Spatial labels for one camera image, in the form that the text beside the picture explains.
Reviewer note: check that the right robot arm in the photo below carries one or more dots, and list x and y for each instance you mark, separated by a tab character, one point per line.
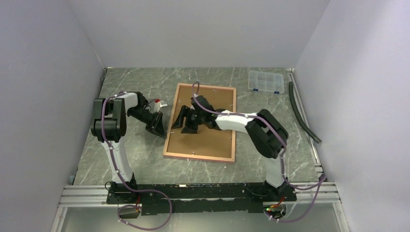
267	134

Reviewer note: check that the aluminium extrusion rail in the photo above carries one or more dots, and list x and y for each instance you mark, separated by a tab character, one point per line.
95	196

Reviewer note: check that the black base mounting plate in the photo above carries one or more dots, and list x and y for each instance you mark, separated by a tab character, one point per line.
195	198

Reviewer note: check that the brown backing board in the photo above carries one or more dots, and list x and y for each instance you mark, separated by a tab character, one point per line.
205	141

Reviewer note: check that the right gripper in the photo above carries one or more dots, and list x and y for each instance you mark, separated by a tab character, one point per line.
183	112

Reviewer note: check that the clear plastic organizer box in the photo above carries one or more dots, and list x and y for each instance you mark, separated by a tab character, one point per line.
266	81

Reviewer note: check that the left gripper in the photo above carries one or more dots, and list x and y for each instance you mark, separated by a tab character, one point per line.
156	126

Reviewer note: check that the pink picture frame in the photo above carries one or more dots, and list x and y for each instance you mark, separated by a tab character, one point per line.
232	128

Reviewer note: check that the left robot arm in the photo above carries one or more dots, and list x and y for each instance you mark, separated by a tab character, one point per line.
109	126

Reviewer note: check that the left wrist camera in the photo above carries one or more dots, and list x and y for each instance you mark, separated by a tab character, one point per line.
159	104

